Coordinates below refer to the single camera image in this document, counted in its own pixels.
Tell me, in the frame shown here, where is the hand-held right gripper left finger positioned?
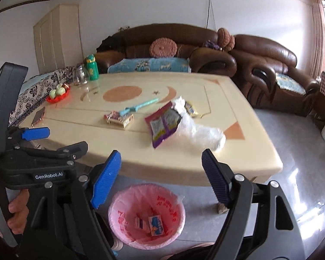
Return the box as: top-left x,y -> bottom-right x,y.
19,150 -> 121,260

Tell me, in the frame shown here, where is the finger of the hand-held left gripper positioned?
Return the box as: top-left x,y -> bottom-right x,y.
7,127 -> 50,148
15,141 -> 88,168

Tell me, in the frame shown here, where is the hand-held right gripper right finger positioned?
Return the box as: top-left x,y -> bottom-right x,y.
201,148 -> 306,260

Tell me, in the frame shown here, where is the pink lined trash bin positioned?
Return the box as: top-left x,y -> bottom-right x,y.
108,183 -> 186,250

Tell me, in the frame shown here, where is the white plastic bag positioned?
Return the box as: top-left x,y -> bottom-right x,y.
171,96 -> 227,153

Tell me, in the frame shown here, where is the small printed cardboard box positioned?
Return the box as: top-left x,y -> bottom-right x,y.
103,110 -> 134,129

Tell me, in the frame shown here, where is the gold snack wrapper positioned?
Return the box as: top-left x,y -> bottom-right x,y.
185,101 -> 203,119

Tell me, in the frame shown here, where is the purple snack packet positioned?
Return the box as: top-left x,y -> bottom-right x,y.
145,101 -> 184,149

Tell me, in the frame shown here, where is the teal toothbrush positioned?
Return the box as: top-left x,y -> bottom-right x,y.
119,98 -> 159,115

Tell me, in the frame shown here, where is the person's left hand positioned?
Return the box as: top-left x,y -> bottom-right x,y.
0,189 -> 30,234

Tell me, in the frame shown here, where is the smartphone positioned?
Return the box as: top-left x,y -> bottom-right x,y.
31,107 -> 46,127

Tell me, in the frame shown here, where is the black white floral cloth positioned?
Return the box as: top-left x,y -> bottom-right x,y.
8,66 -> 77,128

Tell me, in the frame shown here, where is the beige coffee table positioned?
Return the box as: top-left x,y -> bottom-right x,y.
18,72 -> 284,214

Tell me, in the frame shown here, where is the red fruit plate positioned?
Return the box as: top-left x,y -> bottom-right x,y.
46,85 -> 71,104

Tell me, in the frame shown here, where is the small white striped box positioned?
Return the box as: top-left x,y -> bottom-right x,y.
135,216 -> 150,231

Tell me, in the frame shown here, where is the small orange blue box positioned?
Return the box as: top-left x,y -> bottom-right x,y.
148,215 -> 165,237

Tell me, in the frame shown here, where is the clear glass jar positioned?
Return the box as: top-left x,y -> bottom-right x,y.
72,63 -> 89,86

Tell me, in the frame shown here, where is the beige wardrobe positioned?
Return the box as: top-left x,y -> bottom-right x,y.
33,4 -> 83,74

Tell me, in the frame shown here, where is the green water bottle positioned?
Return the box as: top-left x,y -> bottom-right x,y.
84,54 -> 99,81

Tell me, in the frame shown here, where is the dark cloth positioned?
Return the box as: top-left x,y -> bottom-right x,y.
100,29 -> 127,52

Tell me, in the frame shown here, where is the brown leather sofa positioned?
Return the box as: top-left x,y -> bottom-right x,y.
94,23 -> 238,78

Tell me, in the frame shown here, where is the blue armchair seat cover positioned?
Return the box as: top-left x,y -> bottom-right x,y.
275,73 -> 307,96

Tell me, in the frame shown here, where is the blue floral sofa seat cover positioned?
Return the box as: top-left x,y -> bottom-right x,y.
107,57 -> 192,74

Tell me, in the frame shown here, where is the brown leather armchair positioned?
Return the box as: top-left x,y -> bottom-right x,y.
230,34 -> 320,117

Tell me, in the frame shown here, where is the purple knitted cloth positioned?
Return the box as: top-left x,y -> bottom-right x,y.
204,40 -> 223,52

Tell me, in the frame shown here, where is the pink round knitted cushion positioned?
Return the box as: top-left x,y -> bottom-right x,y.
217,28 -> 236,52
149,38 -> 178,58

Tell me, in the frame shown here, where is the pink curtain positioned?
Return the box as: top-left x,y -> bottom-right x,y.
310,0 -> 325,80

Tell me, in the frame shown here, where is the hanging black cable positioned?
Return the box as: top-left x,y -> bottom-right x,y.
205,0 -> 218,31

